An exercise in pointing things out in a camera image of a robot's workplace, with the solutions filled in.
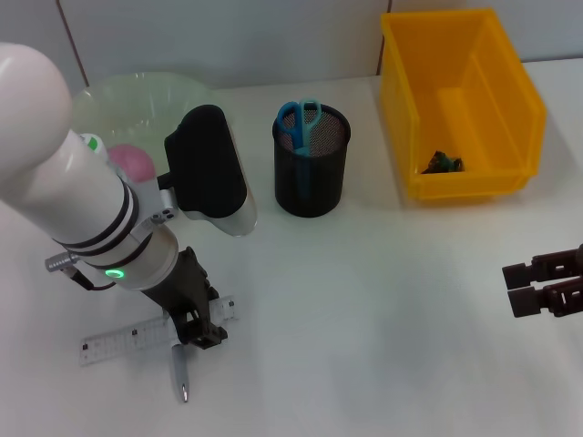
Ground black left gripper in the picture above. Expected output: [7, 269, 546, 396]
[139, 246, 229, 351]

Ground silver ballpoint pen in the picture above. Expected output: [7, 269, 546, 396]
[169, 341, 191, 404]

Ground transparent plastic ruler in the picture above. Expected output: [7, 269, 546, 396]
[80, 295, 241, 368]

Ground green plastic wrapper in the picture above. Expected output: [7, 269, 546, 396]
[419, 149, 467, 176]

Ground pink peach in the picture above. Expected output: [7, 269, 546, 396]
[107, 144, 157, 181]

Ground clear water bottle green label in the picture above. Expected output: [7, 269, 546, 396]
[77, 131, 108, 157]

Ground blue capped scissors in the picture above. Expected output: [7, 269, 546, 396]
[276, 98, 323, 158]

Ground black mesh pen holder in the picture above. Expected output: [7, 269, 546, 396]
[271, 103, 352, 218]

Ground pale green glass fruit bowl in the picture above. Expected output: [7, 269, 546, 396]
[70, 71, 238, 183]

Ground yellow plastic bin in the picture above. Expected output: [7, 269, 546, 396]
[380, 7, 547, 202]

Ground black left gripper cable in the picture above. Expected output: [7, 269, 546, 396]
[44, 252, 118, 292]

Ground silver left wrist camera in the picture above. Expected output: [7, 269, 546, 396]
[163, 104, 260, 239]

